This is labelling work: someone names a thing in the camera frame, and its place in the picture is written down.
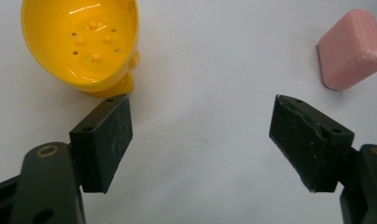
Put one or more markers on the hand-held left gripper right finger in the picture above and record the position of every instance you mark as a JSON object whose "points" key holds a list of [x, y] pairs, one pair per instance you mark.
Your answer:
{"points": [[304, 140]]}

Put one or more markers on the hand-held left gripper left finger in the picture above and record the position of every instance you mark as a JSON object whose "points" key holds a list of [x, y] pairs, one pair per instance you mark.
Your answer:
{"points": [[102, 140]]}

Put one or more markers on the pink soap bar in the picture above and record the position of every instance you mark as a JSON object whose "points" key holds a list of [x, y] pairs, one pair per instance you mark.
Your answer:
{"points": [[351, 49]]}

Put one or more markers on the yellow soap dish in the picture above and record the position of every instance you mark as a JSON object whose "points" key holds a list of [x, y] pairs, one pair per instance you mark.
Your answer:
{"points": [[80, 40]]}

